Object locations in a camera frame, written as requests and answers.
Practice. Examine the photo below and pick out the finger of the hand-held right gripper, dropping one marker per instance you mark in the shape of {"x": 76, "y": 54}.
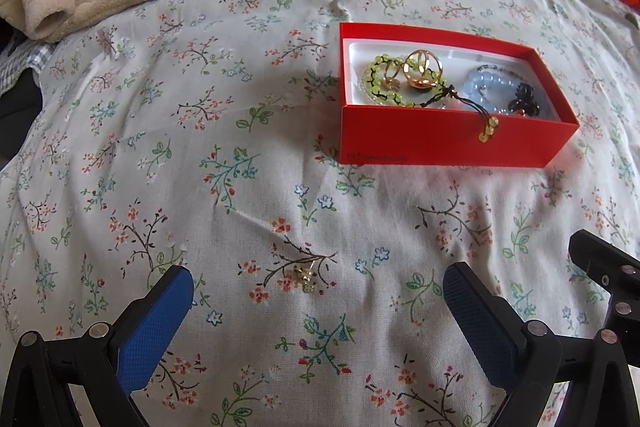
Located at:
{"x": 610, "y": 267}

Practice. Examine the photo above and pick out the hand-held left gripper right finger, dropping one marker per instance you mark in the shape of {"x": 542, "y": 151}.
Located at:
{"x": 480, "y": 332}

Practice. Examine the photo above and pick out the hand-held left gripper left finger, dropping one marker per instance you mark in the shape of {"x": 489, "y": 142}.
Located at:
{"x": 155, "y": 332}

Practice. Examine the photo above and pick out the small gold earring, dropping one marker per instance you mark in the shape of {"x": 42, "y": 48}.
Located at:
{"x": 305, "y": 279}

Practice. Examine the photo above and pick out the red cardboard box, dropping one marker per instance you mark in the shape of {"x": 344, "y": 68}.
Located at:
{"x": 440, "y": 139}

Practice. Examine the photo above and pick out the floral duvet cover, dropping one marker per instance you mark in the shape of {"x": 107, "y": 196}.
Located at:
{"x": 200, "y": 157}

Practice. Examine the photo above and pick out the grey checked bed sheet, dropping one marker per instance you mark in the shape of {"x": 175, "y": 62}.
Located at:
{"x": 22, "y": 62}

